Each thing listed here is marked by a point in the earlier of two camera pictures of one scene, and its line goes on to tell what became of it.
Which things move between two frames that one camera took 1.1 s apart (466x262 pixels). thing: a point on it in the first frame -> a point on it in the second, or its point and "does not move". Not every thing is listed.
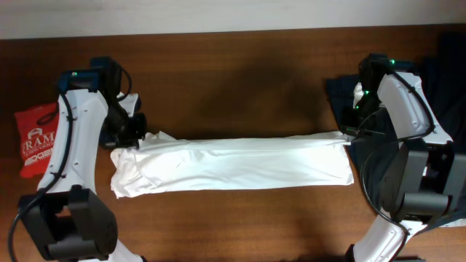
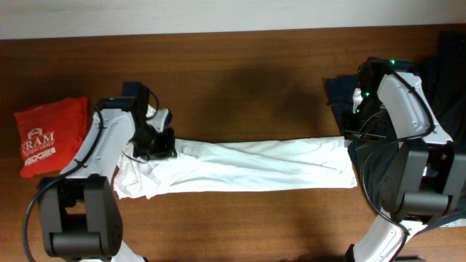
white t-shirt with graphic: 158,162 does not move
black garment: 442,72 does not move
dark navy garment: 364,151 does not move
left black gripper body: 124,129 -> 148,140
